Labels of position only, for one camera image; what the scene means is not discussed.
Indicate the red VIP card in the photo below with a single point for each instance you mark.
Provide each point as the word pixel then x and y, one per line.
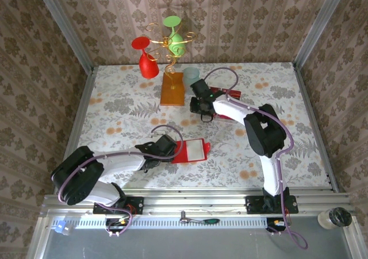
pixel 234 93
pixel 215 89
pixel 222 117

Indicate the clear acrylic card tray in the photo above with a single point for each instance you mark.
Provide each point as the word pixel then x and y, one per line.
pixel 233 96

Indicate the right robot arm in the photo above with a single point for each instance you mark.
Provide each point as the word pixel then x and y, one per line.
pixel 267 132

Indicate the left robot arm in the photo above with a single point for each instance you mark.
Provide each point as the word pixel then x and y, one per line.
pixel 80 175

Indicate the wooden rack base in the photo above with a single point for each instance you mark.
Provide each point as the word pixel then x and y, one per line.
pixel 172 96

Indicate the frosted glass tumbler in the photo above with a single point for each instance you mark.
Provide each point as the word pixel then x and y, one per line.
pixel 189 75

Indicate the floral tablecloth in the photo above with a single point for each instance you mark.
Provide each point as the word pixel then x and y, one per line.
pixel 129 112

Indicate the red wine glass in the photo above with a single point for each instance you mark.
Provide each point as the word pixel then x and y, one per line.
pixel 148 66

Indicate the green wine glass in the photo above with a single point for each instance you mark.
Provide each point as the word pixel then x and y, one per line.
pixel 175 42

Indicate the black power connector block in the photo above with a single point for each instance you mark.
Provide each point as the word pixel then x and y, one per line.
pixel 115 223
pixel 276 223

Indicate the grey metal shelf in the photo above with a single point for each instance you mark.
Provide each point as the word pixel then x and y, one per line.
pixel 187 244

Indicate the blue white plug connector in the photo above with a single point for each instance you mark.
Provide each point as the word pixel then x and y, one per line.
pixel 59 227

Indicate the clear jar black lid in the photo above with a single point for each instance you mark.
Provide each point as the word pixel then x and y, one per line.
pixel 340 216

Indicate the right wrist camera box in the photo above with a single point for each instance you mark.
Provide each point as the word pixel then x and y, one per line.
pixel 201 88

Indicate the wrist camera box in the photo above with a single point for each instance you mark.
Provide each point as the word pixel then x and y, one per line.
pixel 166 145
pixel 201 88

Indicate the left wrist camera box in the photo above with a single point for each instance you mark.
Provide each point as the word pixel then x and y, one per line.
pixel 166 145

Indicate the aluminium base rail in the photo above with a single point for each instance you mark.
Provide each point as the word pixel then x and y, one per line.
pixel 195 203

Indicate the aluminium table side rail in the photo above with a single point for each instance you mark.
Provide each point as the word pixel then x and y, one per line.
pixel 81 106
pixel 310 112

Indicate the aluminium frame post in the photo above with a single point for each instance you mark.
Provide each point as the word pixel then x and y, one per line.
pixel 319 26
pixel 64 26

